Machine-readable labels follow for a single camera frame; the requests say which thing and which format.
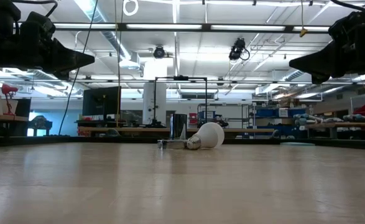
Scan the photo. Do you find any wooden workbench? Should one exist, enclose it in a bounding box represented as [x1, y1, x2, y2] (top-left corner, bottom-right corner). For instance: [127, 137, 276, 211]
[0, 112, 30, 123]
[305, 122, 365, 131]

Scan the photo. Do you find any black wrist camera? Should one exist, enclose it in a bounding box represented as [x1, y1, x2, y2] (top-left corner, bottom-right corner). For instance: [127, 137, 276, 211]
[20, 11, 57, 41]
[328, 12, 365, 41]

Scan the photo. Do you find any grey blue rolled bundle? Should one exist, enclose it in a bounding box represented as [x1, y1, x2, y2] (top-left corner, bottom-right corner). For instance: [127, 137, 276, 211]
[343, 114, 365, 123]
[293, 113, 326, 125]

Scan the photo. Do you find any black left wrist camera cable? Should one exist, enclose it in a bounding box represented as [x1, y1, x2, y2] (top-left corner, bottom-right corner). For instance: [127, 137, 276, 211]
[11, 0, 59, 18]

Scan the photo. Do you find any black overhead light bar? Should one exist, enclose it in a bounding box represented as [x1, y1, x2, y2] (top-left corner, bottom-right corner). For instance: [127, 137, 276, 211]
[14, 22, 331, 32]

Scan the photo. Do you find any blue storage bin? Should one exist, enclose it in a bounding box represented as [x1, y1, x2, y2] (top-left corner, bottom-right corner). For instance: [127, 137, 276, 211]
[256, 108, 279, 118]
[289, 108, 307, 118]

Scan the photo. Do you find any black ceiling dome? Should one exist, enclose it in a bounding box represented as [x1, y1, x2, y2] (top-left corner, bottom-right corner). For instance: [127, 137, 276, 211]
[153, 45, 166, 59]

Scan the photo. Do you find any yellow hanging cord with tag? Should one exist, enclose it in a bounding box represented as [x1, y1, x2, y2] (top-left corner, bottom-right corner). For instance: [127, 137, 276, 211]
[299, 0, 309, 38]

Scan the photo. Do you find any white lightbulb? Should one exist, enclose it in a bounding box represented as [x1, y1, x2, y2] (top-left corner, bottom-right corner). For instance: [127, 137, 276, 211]
[187, 121, 226, 151]

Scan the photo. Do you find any black ceiling camera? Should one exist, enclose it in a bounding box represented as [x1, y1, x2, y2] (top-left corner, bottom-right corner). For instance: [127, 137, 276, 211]
[228, 37, 251, 62]

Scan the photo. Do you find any red desk lamp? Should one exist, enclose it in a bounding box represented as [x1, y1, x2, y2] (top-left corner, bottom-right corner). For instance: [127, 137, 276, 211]
[1, 83, 19, 116]

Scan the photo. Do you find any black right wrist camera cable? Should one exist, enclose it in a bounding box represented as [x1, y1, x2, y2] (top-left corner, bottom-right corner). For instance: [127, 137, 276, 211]
[330, 0, 365, 12]

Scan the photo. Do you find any dark bag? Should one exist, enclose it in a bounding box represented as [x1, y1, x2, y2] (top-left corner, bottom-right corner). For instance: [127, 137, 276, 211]
[28, 114, 53, 137]

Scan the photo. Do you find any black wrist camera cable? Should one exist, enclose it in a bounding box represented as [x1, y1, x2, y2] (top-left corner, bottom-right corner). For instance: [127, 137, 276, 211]
[11, 0, 59, 18]
[330, 0, 365, 12]

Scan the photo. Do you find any black box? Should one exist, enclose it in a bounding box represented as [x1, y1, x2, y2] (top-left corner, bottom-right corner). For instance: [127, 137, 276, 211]
[14, 98, 32, 118]

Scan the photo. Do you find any chrome lamp socket base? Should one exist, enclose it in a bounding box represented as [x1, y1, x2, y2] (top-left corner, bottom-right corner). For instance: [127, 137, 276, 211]
[157, 113, 195, 150]

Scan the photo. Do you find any yellow hanging rope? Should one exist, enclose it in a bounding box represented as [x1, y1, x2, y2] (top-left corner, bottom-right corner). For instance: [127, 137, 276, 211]
[113, 0, 122, 128]

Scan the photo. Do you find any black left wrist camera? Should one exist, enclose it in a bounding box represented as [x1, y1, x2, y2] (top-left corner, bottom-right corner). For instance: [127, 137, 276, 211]
[20, 11, 57, 41]

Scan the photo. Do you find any light blue square pad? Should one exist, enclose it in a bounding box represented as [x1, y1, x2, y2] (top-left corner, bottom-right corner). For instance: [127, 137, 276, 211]
[280, 141, 316, 147]

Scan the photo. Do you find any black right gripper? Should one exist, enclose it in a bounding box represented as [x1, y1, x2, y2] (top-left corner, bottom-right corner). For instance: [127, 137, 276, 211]
[289, 39, 365, 85]

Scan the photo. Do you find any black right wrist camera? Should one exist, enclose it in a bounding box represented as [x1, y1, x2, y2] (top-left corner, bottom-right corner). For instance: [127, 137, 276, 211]
[328, 12, 365, 41]

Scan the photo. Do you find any black metal table frame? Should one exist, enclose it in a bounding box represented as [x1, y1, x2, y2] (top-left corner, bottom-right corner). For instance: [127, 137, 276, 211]
[0, 136, 365, 151]

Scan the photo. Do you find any black monitor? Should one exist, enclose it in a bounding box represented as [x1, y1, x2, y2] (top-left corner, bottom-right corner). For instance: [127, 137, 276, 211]
[82, 86, 122, 116]

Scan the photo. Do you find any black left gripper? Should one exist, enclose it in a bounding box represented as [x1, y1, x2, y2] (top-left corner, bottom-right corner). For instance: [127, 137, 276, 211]
[14, 38, 95, 80]

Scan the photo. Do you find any white hanging ring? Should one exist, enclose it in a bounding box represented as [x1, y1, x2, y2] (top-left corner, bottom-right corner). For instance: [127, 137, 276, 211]
[122, 0, 139, 17]

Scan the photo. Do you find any white pillar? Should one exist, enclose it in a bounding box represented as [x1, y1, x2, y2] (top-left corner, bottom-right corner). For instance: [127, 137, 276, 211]
[142, 60, 167, 125]

